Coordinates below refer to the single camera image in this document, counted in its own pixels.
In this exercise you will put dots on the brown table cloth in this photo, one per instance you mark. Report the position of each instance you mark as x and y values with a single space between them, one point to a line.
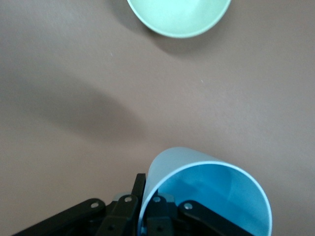
73 73

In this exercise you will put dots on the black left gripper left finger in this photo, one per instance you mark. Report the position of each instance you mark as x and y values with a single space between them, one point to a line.
118 216

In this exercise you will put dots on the blue plastic cup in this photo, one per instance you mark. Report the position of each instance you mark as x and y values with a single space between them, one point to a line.
221 186

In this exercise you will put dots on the pale green bowl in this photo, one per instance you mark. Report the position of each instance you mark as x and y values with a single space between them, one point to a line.
179 17

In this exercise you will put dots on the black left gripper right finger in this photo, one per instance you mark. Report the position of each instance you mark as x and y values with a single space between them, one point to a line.
172 221

